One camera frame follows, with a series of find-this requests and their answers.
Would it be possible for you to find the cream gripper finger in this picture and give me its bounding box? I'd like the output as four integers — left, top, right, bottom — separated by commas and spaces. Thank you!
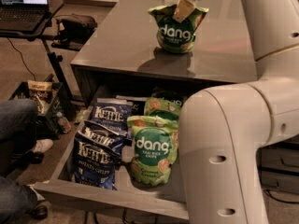
173, 0, 196, 23

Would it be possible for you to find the green dang chip bag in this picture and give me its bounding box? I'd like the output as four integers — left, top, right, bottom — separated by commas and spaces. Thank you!
148, 5, 208, 54
144, 97, 181, 120
127, 116, 178, 186

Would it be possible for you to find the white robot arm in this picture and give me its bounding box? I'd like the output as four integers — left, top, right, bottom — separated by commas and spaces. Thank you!
178, 0, 299, 224

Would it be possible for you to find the rear dark dang chip bag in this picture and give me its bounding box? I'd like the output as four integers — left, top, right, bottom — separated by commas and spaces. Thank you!
151, 88, 188, 106

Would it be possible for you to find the rear blue Kettle chip bag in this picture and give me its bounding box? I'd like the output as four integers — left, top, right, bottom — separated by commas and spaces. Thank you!
91, 98, 133, 133

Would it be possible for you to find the blue kettle chip bag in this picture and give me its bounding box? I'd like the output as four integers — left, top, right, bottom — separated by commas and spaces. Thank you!
79, 120, 125, 155
91, 98, 133, 133
73, 132, 120, 190

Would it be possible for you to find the middle blue Kettle chip bag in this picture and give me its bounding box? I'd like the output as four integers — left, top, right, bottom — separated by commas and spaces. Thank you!
79, 120, 125, 155

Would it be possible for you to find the dark lower drawer cabinet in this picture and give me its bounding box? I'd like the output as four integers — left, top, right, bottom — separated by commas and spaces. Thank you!
256, 136, 299, 194

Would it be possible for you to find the front blue Kettle chip bag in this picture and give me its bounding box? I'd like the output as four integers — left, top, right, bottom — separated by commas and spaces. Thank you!
73, 132, 120, 190

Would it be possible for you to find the open grey top drawer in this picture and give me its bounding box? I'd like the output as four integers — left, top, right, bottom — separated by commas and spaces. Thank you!
34, 85, 191, 221

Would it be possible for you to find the black laptop stand table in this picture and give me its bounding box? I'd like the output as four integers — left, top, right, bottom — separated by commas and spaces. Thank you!
0, 0, 83, 105

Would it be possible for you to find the laptop computer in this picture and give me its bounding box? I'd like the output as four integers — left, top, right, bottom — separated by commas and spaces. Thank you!
0, 0, 49, 33

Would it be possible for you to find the black plastic crate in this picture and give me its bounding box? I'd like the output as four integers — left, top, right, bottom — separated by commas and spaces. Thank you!
10, 82, 69, 140

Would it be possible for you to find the snack box in crate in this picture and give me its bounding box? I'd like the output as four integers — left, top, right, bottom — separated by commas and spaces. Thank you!
27, 80, 52, 101

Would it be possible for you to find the small bottle beside crate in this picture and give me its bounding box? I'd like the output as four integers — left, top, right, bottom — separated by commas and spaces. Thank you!
56, 112, 71, 133

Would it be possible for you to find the white shoe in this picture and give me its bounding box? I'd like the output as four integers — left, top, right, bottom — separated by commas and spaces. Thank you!
32, 139, 53, 153

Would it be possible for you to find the person's leg in jeans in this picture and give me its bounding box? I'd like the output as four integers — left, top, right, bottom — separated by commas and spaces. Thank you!
0, 99, 37, 176

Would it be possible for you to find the person's near knee in jeans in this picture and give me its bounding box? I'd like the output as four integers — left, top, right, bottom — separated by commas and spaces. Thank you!
0, 176, 37, 224

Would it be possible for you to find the black floor cable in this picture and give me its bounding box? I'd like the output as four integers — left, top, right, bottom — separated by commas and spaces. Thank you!
7, 37, 37, 81

